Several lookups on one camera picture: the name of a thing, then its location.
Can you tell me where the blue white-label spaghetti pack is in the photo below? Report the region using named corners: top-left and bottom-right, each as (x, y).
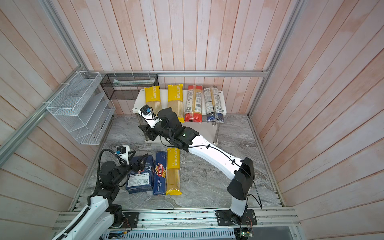
top-left (203, 86), bottom-right (225, 124)

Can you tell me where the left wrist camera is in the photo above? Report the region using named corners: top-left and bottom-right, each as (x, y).
top-left (116, 145), bottom-right (130, 165)

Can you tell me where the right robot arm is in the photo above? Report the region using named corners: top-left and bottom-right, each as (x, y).
top-left (139, 105), bottom-right (255, 226)

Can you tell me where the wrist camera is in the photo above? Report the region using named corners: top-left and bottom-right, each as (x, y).
top-left (116, 145), bottom-right (130, 165)
top-left (140, 105), bottom-right (160, 129)

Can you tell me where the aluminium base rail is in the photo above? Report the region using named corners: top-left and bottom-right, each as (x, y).
top-left (53, 206), bottom-right (302, 240)

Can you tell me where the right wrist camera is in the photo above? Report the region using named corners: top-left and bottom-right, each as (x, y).
top-left (140, 105), bottom-right (160, 129)

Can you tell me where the dark blue pasta bag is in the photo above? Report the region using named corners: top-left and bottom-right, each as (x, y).
top-left (126, 156), bottom-right (155, 194)

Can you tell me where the red spaghetti pack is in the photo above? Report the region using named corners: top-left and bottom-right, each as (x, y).
top-left (185, 85), bottom-right (203, 123)

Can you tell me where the yellow Pastatime spaghetti pack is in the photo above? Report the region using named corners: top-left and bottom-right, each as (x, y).
top-left (166, 148), bottom-right (182, 196)
top-left (145, 86), bottom-right (162, 115)

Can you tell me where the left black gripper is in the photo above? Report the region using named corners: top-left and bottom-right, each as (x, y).
top-left (112, 150), bottom-right (149, 185)

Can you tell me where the black mesh basket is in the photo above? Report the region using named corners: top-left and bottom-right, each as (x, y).
top-left (101, 73), bottom-right (159, 101)

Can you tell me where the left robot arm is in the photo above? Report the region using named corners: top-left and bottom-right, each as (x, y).
top-left (53, 149), bottom-right (149, 240)

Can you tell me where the white two-tier shelf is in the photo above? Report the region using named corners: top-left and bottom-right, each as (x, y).
top-left (132, 89), bottom-right (227, 145)

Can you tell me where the blue Barilla spaghetti box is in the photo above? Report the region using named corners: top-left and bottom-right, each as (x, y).
top-left (153, 152), bottom-right (167, 196)

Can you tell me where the white wire mesh rack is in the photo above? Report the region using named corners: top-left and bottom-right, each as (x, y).
top-left (47, 72), bottom-right (115, 145)

